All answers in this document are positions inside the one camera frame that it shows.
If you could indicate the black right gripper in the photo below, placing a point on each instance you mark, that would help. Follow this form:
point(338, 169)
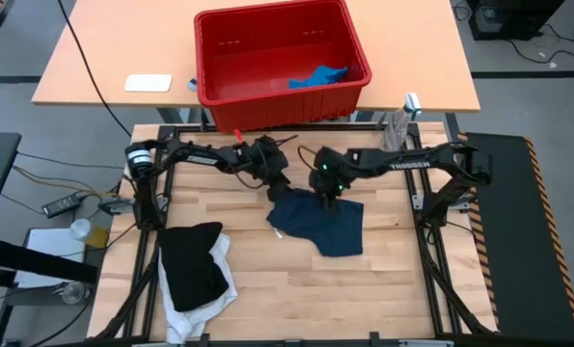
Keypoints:
point(327, 171)

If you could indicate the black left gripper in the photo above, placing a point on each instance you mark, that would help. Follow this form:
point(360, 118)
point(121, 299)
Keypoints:
point(265, 159)

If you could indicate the navy garment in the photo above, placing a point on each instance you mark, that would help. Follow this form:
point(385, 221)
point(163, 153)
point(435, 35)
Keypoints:
point(325, 226)

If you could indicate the black garment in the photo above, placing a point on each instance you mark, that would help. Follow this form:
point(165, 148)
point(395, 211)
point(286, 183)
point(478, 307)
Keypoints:
point(190, 270)

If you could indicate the bright blue garment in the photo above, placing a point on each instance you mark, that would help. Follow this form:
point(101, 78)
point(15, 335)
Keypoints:
point(320, 77)

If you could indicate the white shirt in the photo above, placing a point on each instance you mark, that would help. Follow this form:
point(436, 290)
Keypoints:
point(190, 325)

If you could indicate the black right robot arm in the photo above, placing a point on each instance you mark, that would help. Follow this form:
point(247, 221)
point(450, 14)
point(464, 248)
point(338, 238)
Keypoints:
point(421, 164)

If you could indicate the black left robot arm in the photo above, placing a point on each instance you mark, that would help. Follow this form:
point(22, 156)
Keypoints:
point(190, 156)

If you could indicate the red plastic laundry bin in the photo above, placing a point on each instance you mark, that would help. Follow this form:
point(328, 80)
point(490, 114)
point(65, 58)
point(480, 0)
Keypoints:
point(277, 58)

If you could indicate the red tape tag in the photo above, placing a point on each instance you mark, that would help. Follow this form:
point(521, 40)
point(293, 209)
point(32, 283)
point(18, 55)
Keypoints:
point(239, 136)

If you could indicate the clear spray bottle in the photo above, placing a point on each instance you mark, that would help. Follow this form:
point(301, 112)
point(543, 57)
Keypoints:
point(397, 127)

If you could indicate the small round grey object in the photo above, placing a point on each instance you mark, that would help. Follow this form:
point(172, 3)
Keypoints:
point(192, 85)

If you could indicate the silver rectangular tray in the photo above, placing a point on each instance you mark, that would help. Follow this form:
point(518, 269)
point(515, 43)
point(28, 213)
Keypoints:
point(148, 83)

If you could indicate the silver aluminium bar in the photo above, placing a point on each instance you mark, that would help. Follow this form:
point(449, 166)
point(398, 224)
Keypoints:
point(151, 344)
point(426, 343)

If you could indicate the black striped floor mat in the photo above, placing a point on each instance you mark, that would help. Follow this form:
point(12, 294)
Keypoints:
point(508, 231)

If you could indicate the bottle with yellow liquid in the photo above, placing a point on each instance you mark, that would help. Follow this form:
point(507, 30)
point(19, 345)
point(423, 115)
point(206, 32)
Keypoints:
point(91, 234)

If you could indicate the tan wooden desk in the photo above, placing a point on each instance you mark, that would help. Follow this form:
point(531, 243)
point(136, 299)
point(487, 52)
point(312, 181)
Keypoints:
point(122, 43)

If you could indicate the black power adapter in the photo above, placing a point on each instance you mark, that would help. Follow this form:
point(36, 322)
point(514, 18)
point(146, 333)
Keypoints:
point(61, 205)

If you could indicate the clear glass jar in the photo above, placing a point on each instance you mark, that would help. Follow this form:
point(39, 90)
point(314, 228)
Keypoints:
point(74, 292)

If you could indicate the white board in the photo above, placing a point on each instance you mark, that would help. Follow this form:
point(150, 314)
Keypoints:
point(50, 240)

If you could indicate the black metal beam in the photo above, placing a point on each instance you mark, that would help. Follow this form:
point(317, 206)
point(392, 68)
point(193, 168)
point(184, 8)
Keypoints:
point(35, 262)

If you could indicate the black computer case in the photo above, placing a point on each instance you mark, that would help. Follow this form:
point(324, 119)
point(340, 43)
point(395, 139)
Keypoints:
point(513, 17)

